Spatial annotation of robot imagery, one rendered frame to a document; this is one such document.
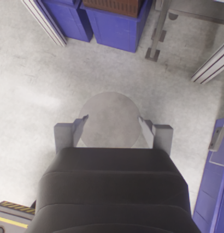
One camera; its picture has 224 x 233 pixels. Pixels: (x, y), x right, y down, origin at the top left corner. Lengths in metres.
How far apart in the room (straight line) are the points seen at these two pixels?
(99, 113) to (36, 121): 0.53
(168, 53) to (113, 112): 0.58
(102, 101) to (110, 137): 0.17
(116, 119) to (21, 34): 0.99
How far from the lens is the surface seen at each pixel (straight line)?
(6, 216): 0.91
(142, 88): 1.05
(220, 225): 0.89
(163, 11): 0.80
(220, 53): 0.84
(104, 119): 0.76
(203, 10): 1.14
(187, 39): 1.23
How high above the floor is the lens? 0.99
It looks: 80 degrees down
